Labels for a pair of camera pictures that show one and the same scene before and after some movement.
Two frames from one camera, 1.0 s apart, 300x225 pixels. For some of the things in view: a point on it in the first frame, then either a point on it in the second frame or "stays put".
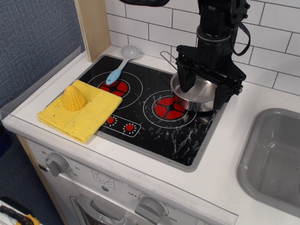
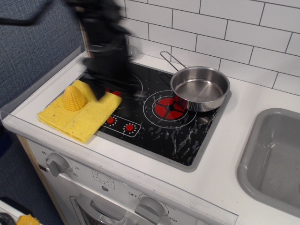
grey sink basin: x=269 y=168 stays put
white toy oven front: x=87 y=195 stays put
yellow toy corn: x=73 y=98 stays put
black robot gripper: x=214 y=58 to x=109 y=59
